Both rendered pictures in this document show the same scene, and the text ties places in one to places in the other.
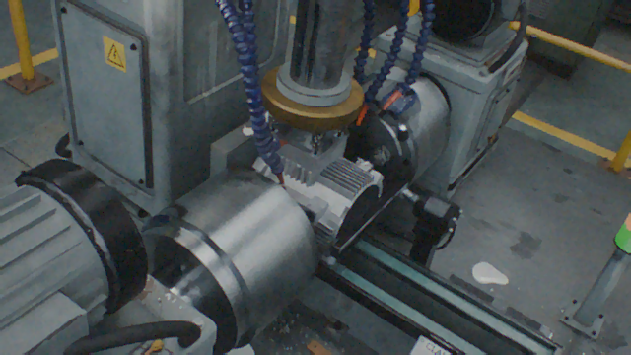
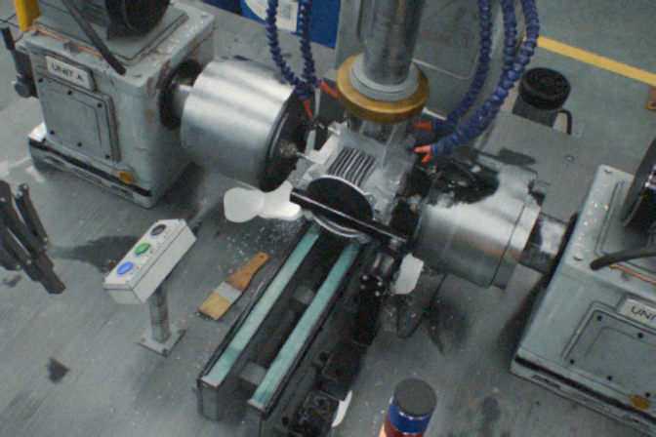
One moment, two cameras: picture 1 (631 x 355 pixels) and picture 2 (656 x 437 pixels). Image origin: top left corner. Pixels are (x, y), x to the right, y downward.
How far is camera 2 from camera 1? 1.37 m
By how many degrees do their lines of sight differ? 56
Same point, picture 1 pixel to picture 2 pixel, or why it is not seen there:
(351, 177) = (347, 165)
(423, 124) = (458, 214)
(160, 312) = (143, 60)
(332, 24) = (373, 20)
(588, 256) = not seen: outside the picture
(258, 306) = (193, 131)
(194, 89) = not seen: hidden behind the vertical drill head
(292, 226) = (255, 122)
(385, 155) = (418, 205)
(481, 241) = (460, 408)
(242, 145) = not seen: hidden behind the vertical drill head
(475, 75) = (572, 251)
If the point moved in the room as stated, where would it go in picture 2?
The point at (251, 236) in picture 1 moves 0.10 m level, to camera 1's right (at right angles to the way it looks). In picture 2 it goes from (228, 96) to (227, 130)
